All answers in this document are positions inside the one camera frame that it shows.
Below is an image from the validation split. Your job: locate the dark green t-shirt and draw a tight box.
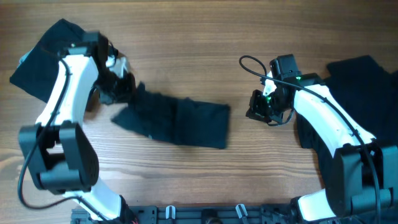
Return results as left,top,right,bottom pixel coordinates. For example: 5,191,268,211
111,83,231,149

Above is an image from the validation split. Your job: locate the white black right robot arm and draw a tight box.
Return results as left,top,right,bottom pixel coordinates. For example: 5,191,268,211
246,74,397,223

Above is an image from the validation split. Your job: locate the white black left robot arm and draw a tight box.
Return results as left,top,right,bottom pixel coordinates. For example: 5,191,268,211
17,42,139,223

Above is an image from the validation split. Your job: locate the dark clothes pile right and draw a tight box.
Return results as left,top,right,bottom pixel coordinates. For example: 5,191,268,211
325,55,397,145

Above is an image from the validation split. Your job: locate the folded dark pants pile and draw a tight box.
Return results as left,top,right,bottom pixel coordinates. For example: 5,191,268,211
9,18,131,103

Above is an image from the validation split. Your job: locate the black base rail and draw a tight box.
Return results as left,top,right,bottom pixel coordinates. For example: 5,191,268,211
70,203,299,224

